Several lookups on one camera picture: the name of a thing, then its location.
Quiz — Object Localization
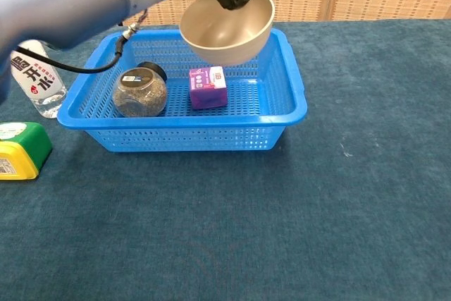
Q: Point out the green container with yellow lid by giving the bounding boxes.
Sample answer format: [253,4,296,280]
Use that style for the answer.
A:
[0,121,53,180]

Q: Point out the beige bowl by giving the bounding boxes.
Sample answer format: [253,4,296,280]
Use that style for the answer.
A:
[180,0,276,67]

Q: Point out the teal table cloth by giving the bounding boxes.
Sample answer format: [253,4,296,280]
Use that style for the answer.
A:
[0,18,451,301]

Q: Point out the blue plastic basket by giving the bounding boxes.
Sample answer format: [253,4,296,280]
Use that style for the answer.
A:
[56,27,308,153]

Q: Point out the clear plastic water bottle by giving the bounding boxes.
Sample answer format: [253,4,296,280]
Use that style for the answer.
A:
[9,39,68,119]

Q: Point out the small purple box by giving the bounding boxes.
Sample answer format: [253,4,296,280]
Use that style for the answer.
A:
[189,66,228,110]

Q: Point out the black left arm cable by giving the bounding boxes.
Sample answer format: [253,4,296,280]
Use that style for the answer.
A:
[16,8,149,74]

